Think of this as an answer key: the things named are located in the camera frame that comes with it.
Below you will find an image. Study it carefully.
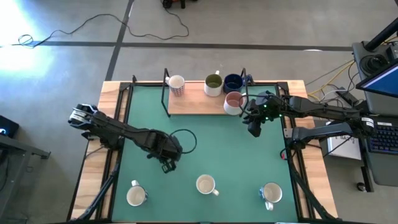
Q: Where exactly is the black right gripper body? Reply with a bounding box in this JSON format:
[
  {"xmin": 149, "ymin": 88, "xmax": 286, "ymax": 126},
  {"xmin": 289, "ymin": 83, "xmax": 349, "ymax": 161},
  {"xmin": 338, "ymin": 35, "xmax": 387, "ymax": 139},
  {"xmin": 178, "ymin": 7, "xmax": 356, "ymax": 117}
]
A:
[{"xmin": 244, "ymin": 90, "xmax": 282, "ymax": 125}]

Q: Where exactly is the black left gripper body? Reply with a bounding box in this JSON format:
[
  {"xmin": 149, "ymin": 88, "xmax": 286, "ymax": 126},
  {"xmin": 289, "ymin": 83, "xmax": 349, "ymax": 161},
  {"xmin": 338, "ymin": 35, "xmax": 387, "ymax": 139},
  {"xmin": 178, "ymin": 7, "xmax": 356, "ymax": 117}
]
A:
[{"xmin": 146, "ymin": 129, "xmax": 184, "ymax": 164}]

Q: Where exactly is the white mug pink interior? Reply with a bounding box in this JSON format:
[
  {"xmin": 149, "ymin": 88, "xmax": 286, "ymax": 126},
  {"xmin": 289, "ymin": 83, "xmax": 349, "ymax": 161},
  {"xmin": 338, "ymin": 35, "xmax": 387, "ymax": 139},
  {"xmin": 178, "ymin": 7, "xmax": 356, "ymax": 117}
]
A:
[{"xmin": 223, "ymin": 91, "xmax": 247, "ymax": 116}]

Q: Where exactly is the green leaf pattern mug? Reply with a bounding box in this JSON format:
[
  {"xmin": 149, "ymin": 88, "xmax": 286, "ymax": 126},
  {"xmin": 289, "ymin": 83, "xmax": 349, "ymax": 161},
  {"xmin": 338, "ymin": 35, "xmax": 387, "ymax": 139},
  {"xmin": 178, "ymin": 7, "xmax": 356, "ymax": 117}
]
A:
[{"xmin": 195, "ymin": 174, "xmax": 220, "ymax": 197}]

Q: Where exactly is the white and blue mug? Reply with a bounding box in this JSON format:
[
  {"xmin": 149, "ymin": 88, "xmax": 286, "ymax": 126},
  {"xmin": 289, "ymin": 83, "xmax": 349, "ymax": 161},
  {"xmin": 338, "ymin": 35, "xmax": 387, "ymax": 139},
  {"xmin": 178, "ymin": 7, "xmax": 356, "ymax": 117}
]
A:
[{"xmin": 126, "ymin": 179, "xmax": 149, "ymax": 207}]

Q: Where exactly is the white mug olive interior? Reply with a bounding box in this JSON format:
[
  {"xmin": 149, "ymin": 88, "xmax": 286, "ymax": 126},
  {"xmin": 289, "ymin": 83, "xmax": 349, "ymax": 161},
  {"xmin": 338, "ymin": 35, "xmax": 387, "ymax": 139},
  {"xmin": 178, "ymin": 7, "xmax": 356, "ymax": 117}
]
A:
[{"xmin": 203, "ymin": 70, "xmax": 224, "ymax": 98}]

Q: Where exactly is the red lattice pattern mug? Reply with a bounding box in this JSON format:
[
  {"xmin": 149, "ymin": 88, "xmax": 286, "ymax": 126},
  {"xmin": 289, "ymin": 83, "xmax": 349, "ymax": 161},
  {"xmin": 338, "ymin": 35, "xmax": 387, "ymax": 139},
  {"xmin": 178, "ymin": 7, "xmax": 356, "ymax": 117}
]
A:
[{"xmin": 164, "ymin": 74, "xmax": 187, "ymax": 97}]

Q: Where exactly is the white mug blue floral print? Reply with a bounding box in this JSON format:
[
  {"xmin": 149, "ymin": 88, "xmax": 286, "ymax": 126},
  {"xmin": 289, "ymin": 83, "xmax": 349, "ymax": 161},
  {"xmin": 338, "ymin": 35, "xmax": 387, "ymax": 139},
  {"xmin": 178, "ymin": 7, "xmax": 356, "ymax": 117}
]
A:
[{"xmin": 258, "ymin": 182, "xmax": 284, "ymax": 212}]

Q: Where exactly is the green table mat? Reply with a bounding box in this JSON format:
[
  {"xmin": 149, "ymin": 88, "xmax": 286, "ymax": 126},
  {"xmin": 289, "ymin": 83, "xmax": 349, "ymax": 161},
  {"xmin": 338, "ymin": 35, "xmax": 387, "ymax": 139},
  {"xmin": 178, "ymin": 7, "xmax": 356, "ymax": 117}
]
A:
[{"xmin": 111, "ymin": 84, "xmax": 299, "ymax": 222}]

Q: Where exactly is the navy blue glazed mug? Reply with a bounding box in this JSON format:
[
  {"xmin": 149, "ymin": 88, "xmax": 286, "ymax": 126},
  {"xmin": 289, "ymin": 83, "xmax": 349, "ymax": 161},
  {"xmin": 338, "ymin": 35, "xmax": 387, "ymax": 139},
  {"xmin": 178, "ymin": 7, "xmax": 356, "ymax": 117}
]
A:
[{"xmin": 223, "ymin": 73, "xmax": 245, "ymax": 95}]

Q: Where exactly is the wooden board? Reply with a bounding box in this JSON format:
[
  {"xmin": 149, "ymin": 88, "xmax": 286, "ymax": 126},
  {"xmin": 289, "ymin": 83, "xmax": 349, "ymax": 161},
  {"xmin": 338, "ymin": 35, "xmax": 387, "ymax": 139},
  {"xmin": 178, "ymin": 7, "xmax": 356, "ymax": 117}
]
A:
[{"xmin": 167, "ymin": 81, "xmax": 246, "ymax": 116}]

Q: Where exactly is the black power strip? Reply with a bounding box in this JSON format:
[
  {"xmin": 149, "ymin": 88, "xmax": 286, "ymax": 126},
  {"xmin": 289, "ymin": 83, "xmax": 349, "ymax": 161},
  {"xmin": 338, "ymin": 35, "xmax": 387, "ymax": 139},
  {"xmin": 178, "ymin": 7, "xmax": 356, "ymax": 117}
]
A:
[{"xmin": 335, "ymin": 88, "xmax": 358, "ymax": 106}]

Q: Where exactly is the white paper box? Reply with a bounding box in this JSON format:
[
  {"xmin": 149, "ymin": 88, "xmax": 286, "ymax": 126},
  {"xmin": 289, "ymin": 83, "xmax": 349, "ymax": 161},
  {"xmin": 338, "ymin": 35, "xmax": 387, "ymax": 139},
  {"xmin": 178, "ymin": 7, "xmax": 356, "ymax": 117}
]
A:
[{"xmin": 326, "ymin": 133, "xmax": 363, "ymax": 161}]

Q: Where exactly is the blue screen computer monitor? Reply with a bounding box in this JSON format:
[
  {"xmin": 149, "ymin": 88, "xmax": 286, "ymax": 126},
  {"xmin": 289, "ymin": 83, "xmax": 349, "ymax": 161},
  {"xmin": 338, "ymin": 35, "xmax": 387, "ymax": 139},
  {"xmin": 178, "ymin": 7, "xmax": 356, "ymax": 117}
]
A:
[{"xmin": 356, "ymin": 60, "xmax": 398, "ymax": 99}]

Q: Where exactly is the black keyboard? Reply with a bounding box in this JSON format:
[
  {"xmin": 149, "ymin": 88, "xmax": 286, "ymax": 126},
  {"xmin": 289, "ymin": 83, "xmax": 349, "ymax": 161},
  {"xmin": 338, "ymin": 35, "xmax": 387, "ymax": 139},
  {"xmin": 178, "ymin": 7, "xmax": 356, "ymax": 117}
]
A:
[{"xmin": 366, "ymin": 122, "xmax": 398, "ymax": 155}]

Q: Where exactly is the grey equipment cart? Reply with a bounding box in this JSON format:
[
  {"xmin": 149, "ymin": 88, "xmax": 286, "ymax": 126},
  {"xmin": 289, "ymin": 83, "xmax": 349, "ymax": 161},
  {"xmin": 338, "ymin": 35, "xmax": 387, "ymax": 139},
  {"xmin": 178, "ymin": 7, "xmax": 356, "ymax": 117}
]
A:
[{"xmin": 352, "ymin": 40, "xmax": 398, "ymax": 188}]

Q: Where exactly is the black pole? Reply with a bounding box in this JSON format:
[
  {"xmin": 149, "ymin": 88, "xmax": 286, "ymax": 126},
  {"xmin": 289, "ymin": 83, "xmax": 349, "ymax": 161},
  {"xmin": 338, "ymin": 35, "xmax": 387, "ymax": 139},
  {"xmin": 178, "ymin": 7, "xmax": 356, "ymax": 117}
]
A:
[{"xmin": 363, "ymin": 26, "xmax": 398, "ymax": 52}]

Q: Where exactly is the grey side table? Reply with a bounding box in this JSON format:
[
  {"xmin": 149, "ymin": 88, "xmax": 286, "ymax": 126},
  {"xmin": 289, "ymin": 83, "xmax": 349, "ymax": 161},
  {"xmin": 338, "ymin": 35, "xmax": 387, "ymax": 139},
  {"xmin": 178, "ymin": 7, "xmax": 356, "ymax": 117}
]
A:
[{"xmin": 0, "ymin": 133, "xmax": 52, "ymax": 218}]

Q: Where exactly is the black device with light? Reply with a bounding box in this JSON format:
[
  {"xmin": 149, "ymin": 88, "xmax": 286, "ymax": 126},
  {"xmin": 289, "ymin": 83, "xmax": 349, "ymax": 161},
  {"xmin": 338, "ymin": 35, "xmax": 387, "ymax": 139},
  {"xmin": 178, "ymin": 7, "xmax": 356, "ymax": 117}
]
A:
[{"xmin": 0, "ymin": 114, "xmax": 20, "ymax": 139}]

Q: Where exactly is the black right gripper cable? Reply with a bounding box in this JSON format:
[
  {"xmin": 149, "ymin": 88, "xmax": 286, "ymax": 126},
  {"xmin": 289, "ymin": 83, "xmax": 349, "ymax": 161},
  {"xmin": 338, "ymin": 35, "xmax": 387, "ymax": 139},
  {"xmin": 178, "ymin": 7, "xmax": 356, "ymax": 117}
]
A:
[{"xmin": 238, "ymin": 94, "xmax": 261, "ymax": 118}]

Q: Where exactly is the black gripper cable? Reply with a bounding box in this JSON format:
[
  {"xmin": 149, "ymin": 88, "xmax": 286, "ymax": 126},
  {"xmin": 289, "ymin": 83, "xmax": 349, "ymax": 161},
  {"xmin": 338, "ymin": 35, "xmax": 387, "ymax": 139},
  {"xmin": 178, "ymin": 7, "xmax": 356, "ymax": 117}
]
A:
[
  {"xmin": 238, "ymin": 94, "xmax": 261, "ymax": 118},
  {"xmin": 170, "ymin": 129, "xmax": 198, "ymax": 155}
]

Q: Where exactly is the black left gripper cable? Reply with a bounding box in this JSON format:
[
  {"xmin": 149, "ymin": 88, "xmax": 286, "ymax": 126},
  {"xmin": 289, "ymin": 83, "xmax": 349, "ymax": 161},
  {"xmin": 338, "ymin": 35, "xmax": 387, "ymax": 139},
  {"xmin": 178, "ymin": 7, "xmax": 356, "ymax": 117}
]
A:
[{"xmin": 170, "ymin": 129, "xmax": 198, "ymax": 155}]

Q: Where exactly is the black metal shelf frame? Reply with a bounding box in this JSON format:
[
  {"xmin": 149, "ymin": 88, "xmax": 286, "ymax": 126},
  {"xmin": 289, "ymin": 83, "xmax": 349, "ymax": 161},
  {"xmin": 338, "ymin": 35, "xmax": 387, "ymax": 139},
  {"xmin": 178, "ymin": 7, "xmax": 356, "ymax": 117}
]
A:
[{"xmin": 160, "ymin": 67, "xmax": 253, "ymax": 118}]

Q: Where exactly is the black floor cable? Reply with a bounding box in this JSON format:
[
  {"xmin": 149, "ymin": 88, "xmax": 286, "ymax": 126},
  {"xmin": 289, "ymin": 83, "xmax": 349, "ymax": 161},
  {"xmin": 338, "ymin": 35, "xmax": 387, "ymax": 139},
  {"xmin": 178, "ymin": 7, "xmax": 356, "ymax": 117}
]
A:
[{"xmin": 12, "ymin": 0, "xmax": 190, "ymax": 48}]

